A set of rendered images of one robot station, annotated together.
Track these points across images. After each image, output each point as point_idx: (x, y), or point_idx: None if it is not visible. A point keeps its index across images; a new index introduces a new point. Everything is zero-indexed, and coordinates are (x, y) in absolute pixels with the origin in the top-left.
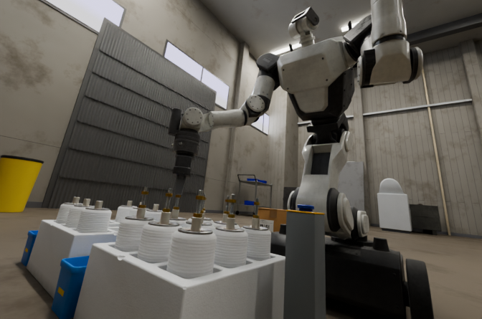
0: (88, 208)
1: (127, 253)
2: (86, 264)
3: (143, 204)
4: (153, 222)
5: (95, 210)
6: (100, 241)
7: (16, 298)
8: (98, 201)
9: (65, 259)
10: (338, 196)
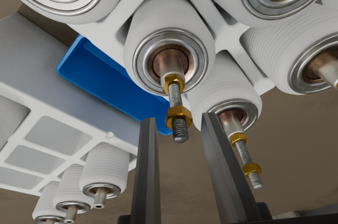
0: (119, 194)
1: (263, 82)
2: (148, 117)
3: (243, 142)
4: (317, 86)
5: (120, 186)
6: (130, 135)
7: None
8: (104, 204)
9: (165, 133)
10: None
